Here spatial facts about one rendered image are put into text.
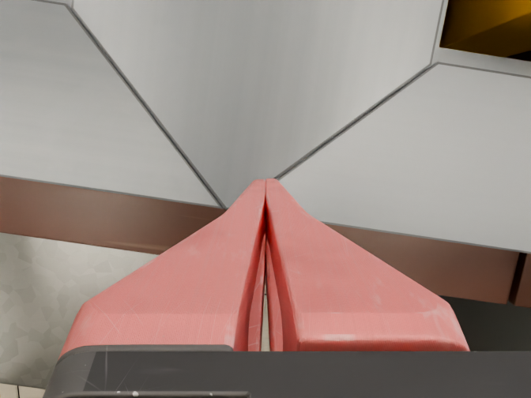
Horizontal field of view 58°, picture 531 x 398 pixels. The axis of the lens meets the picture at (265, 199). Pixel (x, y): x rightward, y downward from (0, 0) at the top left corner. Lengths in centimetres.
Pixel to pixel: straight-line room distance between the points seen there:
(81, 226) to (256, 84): 14
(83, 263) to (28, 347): 10
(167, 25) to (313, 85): 8
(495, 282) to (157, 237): 22
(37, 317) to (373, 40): 40
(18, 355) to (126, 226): 27
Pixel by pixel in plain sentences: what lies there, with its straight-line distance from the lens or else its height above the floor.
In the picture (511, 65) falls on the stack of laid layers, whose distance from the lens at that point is 30.
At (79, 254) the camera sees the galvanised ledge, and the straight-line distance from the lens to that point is 49.
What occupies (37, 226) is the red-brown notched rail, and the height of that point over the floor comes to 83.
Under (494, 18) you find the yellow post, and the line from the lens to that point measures 35.
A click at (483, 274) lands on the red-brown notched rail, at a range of 34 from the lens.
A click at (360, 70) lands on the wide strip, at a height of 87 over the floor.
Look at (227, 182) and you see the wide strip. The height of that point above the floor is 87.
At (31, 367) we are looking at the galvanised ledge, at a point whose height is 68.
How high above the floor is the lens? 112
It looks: 80 degrees down
